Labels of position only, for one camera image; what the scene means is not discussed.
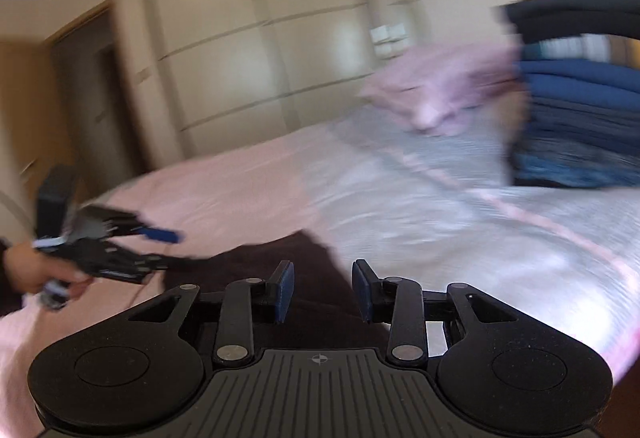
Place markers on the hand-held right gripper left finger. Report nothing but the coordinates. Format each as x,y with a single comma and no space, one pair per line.
283,290

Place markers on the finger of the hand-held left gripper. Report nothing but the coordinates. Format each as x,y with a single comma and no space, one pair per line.
162,234
170,262

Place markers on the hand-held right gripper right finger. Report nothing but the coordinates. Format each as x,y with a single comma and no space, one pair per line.
361,290

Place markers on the dark purple long-sleeve shirt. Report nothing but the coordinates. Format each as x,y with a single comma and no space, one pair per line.
305,250

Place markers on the stack of folded clothes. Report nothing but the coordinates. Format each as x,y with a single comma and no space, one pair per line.
580,118

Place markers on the person's left hand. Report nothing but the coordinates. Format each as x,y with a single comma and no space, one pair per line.
35,270

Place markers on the bed with striped bedspread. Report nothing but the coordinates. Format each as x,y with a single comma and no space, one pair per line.
410,203

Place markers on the light wooden door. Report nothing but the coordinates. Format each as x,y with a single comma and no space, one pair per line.
25,108

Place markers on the white wardrobe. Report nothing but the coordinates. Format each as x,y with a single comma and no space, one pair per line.
250,53

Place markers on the pink pillow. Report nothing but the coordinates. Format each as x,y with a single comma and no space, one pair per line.
440,83

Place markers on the white wall switch panel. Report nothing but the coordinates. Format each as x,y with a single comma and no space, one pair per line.
389,39

